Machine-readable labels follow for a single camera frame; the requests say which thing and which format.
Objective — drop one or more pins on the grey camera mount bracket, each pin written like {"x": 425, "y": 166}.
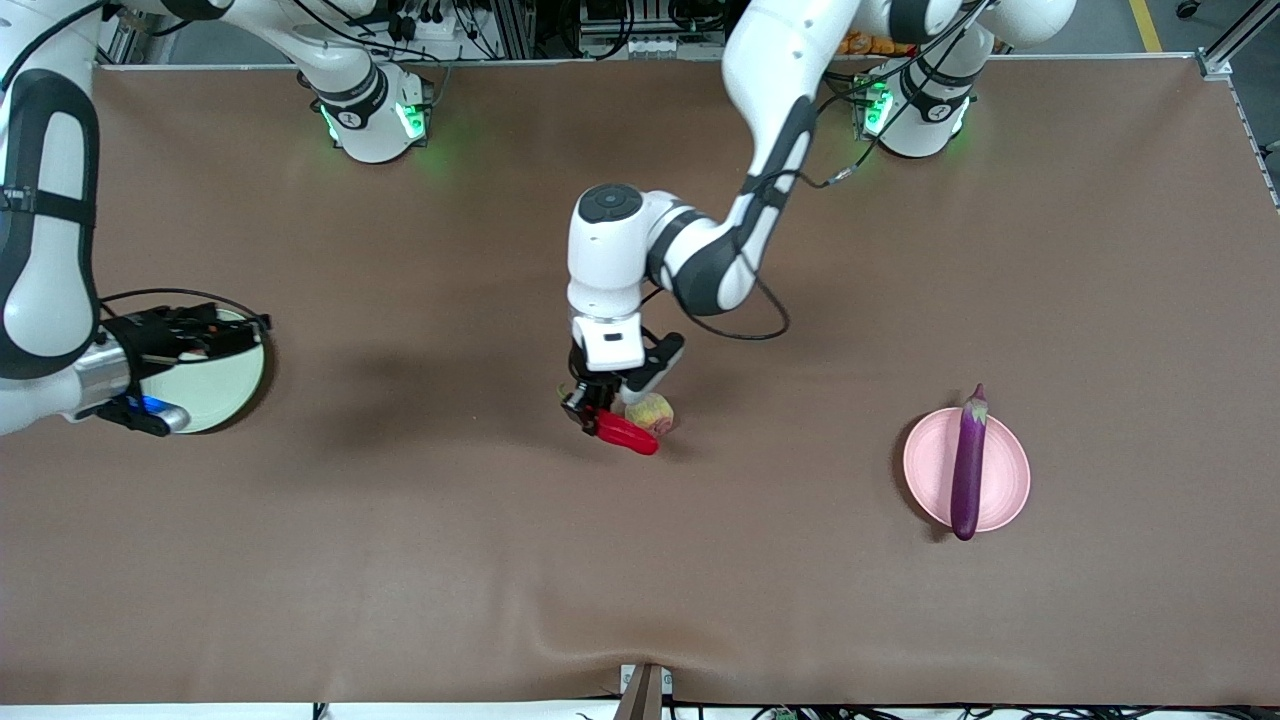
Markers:
{"x": 642, "y": 695}

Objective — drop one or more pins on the pink round plate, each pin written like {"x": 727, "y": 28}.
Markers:
{"x": 1005, "y": 470}

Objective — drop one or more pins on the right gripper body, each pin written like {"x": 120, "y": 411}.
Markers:
{"x": 150, "y": 337}

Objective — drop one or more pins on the purple eggplant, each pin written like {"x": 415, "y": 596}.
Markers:
{"x": 968, "y": 470}

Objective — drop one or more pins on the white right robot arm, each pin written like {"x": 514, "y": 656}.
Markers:
{"x": 45, "y": 300}

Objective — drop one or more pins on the red chili pepper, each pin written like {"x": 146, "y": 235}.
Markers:
{"x": 630, "y": 435}

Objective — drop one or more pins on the aluminium frame profile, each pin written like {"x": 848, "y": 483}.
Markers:
{"x": 1214, "y": 66}

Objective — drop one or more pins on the white terminal block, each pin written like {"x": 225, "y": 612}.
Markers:
{"x": 660, "y": 46}

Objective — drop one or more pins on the green round plate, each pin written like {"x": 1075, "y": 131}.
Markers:
{"x": 220, "y": 395}

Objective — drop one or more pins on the yellow pink peach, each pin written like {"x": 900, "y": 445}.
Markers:
{"x": 655, "y": 412}

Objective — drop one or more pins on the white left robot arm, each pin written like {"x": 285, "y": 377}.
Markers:
{"x": 780, "y": 60}

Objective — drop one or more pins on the white power strip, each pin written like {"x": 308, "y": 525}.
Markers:
{"x": 430, "y": 28}

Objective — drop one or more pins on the brown table mat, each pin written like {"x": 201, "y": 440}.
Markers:
{"x": 640, "y": 560}

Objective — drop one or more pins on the orange snack bags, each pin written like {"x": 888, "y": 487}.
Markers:
{"x": 875, "y": 45}

